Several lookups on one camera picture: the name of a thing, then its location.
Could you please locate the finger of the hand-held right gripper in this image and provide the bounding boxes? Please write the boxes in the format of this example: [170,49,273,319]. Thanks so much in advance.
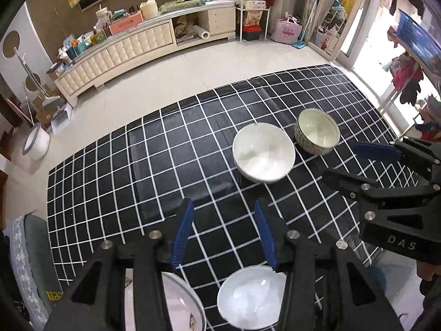
[322,168,433,199]
[353,137,441,181]

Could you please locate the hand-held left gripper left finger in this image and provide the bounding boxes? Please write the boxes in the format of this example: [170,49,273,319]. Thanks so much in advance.
[41,198,195,331]

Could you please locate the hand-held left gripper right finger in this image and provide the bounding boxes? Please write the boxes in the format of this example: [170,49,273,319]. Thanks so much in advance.
[254,198,407,331]

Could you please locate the green patterned bowl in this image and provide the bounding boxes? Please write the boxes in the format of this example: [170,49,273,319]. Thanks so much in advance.
[294,108,340,156]

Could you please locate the pale blue floral bowl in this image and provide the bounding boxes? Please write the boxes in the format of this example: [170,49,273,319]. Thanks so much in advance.
[216,265,288,331]

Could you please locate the small floral plate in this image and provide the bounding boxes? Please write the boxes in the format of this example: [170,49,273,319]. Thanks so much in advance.
[124,269,207,331]

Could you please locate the plain white bowl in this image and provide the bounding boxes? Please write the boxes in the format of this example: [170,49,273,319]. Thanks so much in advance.
[232,123,296,184]

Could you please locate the person's right hand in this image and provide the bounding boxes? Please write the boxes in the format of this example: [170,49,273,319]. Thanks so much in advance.
[417,260,441,295]

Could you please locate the black checked tablecloth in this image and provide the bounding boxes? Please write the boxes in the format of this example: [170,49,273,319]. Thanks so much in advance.
[46,65,421,331]

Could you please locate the clothes on drying rack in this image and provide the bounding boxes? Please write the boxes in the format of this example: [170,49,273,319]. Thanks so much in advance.
[388,53,425,106]

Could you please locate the blue plastic basket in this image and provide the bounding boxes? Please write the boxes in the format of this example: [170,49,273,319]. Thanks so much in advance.
[396,9,441,73]

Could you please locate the pink flamingo bag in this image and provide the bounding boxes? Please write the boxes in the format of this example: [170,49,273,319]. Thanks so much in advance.
[271,14,304,45]

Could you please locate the chair with grey floral cover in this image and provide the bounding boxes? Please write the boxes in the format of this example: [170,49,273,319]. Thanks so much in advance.
[3,214,74,331]

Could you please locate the grey dustpan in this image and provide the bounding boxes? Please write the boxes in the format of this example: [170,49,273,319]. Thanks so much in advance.
[41,97,74,135]

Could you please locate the white bucket with grey rim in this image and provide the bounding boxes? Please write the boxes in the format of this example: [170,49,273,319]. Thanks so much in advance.
[22,123,52,161]

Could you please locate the cream padded television cabinet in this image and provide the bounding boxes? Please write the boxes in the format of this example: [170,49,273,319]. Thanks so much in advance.
[47,0,238,107]

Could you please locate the white metal shelf rack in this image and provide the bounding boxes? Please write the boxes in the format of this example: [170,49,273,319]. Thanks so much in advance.
[220,0,276,42]

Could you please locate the white paper roll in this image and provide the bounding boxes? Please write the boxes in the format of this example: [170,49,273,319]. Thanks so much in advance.
[190,25,211,39]

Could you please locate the pink box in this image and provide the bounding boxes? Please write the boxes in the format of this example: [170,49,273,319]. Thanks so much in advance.
[108,10,143,36]

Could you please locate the pale yellow canister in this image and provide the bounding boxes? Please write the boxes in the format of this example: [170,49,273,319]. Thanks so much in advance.
[139,1,160,20]

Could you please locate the round brown wall disc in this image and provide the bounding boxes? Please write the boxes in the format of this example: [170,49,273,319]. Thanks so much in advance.
[2,30,20,57]

